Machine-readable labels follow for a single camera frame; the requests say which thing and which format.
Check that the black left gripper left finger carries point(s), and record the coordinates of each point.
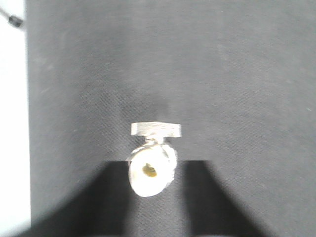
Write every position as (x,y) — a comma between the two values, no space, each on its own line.
(99,210)

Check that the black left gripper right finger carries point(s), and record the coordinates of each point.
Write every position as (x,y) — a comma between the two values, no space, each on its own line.
(211,212)

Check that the white metal valve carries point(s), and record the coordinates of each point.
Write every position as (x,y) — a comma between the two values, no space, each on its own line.
(151,166)

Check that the dark grey conveyor belt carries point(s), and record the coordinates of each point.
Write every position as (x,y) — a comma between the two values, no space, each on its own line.
(239,76)

